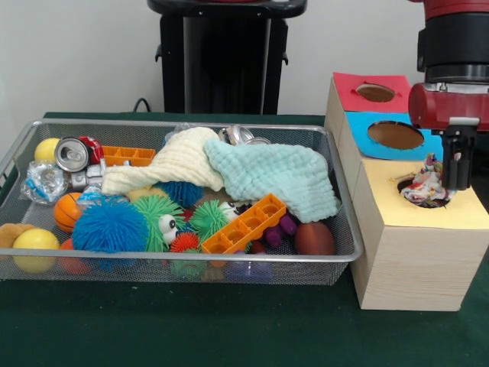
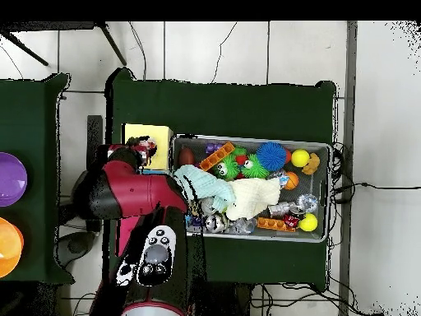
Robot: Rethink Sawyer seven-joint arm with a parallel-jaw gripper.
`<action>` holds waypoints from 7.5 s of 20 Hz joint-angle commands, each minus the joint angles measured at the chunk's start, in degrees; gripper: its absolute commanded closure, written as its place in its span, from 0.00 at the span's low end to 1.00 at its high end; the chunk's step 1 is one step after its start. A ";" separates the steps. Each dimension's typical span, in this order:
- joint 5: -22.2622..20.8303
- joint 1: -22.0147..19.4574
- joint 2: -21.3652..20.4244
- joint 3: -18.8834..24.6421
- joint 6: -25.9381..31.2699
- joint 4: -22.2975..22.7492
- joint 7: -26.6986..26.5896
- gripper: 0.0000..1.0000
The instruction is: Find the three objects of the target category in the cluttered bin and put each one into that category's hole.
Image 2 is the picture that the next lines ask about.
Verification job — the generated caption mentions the green spiky toy with eyes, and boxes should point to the green spiky toy with eyes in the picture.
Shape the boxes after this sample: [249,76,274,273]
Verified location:
[211,159,242,182]
[240,153,271,179]

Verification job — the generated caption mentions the orange plastic bowl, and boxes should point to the orange plastic bowl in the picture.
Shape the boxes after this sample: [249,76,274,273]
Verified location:
[0,216,25,279]

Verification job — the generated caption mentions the orange plastic block tray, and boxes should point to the orange plastic block tray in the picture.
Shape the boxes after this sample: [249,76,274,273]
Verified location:
[256,216,297,234]
[198,140,236,172]

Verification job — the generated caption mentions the white colourful patterned cloth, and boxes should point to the white colourful patterned cloth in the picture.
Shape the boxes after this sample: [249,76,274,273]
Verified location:
[129,135,158,165]

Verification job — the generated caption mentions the black tripod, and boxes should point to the black tripod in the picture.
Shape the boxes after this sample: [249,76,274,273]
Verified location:
[0,21,127,67]

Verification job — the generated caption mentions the cream muslin cloth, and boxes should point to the cream muslin cloth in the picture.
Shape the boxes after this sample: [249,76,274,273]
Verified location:
[224,177,281,221]

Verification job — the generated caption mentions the purple plastic bowl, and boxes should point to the purple plastic bowl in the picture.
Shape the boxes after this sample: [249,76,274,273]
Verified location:
[0,151,28,207]

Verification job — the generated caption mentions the blue spiky ball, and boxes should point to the blue spiky ball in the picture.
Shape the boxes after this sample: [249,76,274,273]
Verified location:
[255,141,288,173]

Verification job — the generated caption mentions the dark green side tablecloth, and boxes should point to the dark green side tablecloth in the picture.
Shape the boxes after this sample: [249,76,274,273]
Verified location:
[0,72,75,286]

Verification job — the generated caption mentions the light blue muslin cloth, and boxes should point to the light blue muslin cloth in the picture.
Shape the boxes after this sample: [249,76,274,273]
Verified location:
[173,164,236,213]

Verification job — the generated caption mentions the yellow ball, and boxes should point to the yellow ball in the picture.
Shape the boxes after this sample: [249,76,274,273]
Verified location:
[298,212,319,232]
[290,148,311,168]

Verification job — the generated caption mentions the shallow mesh bin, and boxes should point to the shallow mesh bin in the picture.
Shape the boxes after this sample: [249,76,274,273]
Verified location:
[169,133,332,244]

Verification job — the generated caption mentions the small orange basketball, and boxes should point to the small orange basketball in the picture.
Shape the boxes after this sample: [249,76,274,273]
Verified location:
[283,170,300,191]

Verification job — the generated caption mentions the black power cable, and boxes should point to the black power cable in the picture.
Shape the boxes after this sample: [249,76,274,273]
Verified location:
[330,181,421,203]

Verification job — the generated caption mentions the black upright panel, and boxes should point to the black upright panel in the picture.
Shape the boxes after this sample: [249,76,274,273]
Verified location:
[86,114,104,233]

